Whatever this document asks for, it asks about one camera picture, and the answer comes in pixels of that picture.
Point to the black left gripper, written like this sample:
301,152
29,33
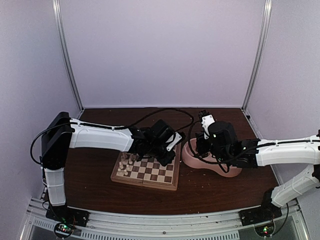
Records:
165,161

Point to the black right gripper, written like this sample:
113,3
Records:
202,149

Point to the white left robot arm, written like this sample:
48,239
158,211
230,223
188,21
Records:
50,148

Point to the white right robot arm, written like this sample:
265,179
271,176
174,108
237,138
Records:
301,155

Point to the wooden chess board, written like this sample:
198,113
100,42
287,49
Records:
151,174

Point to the white chess pieces row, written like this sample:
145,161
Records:
126,165

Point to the pink plastic double bowl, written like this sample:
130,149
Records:
193,162

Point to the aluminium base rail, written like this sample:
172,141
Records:
223,225

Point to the aluminium frame post right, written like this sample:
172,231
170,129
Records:
262,40

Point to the aluminium frame post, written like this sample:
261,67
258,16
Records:
262,40
56,4

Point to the aluminium frame post left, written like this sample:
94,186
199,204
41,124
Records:
56,4

